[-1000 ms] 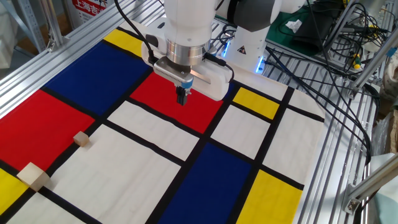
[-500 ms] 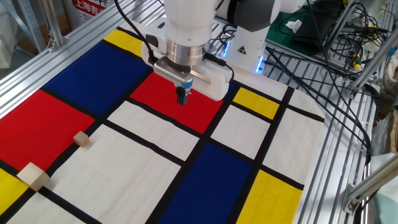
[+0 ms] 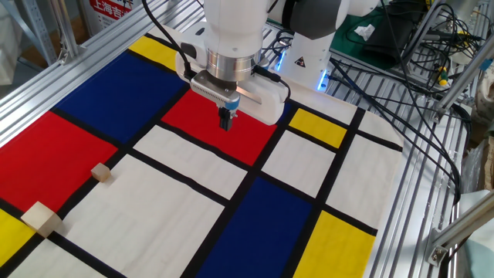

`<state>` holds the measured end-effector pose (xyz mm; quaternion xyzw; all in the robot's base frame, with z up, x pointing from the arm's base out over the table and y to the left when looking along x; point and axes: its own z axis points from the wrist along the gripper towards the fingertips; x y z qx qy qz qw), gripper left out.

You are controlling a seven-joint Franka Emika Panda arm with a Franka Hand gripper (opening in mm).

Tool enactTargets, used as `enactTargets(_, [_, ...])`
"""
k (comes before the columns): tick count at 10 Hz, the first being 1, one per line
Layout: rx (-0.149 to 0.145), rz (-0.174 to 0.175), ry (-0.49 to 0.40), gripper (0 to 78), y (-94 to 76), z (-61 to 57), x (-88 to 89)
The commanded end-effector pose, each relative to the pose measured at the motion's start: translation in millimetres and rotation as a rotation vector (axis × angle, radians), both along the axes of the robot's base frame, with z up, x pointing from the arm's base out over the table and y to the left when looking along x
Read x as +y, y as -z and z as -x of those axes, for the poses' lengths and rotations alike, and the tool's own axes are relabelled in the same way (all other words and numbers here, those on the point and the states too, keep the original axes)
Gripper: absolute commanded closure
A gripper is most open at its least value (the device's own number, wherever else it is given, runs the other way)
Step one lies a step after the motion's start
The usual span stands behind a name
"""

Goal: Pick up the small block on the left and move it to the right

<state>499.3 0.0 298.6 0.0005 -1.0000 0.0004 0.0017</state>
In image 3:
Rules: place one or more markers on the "slanted aluminium post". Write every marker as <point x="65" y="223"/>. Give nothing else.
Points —
<point x="463" y="77"/>

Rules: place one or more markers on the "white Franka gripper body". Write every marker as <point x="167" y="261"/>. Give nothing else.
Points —
<point x="270" y="100"/>

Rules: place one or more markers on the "beige sack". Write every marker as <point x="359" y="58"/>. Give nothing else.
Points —
<point x="485" y="96"/>

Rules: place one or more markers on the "Mondrian pattern cloth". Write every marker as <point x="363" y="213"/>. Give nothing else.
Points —
<point x="173" y="216"/>

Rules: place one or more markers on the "aluminium beam with bracket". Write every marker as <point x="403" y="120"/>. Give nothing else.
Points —
<point x="463" y="224"/>

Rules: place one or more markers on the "crumpled white paper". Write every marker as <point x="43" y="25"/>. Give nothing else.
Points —
<point x="364" y="32"/>

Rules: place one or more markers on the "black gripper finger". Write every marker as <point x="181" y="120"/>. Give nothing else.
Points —
<point x="222" y="119"/>
<point x="230" y="121"/>

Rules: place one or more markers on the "yellow green screwdriver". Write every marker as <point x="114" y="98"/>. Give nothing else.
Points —
<point x="442" y="75"/>

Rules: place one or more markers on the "perforated grey metal upright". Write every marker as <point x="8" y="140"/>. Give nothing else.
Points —
<point x="38" y="27"/>

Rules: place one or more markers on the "green mat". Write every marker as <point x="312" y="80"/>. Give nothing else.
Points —
<point x="347" y="42"/>

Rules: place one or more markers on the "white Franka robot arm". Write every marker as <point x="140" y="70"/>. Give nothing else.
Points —
<point x="231" y="23"/>

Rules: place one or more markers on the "black bag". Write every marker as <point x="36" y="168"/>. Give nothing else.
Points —
<point x="386" y="42"/>

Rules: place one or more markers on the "large wooden block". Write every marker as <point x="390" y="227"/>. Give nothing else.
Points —
<point x="40" y="219"/>

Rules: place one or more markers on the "long aluminium frame rail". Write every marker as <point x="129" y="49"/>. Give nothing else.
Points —
<point x="7" y="119"/>

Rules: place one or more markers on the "small wooden block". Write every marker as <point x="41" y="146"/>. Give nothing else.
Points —
<point x="101" y="171"/>

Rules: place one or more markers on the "red white sign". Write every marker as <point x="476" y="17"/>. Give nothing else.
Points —
<point x="112" y="9"/>

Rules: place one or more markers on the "upright aluminium post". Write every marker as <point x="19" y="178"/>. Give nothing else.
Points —
<point x="63" y="27"/>

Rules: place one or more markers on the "white plastic sheet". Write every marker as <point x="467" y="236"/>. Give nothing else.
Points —
<point x="7" y="46"/>

